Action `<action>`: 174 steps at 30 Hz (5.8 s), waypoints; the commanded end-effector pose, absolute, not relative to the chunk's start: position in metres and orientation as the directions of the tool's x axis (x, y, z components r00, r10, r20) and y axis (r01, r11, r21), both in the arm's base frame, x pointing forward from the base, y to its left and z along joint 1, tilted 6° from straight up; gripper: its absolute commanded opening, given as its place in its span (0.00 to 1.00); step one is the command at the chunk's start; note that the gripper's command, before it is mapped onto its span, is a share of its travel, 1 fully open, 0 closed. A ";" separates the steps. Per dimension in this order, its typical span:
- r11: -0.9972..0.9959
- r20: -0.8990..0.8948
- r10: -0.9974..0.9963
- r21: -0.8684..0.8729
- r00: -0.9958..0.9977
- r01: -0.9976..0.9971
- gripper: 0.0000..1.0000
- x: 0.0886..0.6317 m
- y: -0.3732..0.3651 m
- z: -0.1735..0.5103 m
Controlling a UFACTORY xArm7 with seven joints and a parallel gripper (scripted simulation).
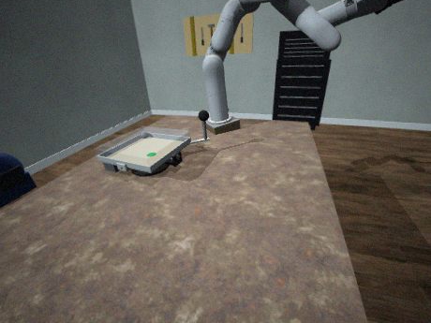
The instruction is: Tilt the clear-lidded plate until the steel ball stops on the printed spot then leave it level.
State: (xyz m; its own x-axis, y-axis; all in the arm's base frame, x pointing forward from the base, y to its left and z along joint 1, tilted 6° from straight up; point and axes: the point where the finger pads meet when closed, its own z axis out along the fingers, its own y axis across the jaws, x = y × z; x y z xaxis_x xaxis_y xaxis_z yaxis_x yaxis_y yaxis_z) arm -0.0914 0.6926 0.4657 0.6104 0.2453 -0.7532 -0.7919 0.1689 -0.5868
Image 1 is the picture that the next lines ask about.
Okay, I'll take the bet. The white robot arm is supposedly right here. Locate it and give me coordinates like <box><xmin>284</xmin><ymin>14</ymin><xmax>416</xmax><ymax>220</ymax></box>
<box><xmin>202</xmin><ymin>0</ymin><xmax>356</xmax><ymax>125</ymax></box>

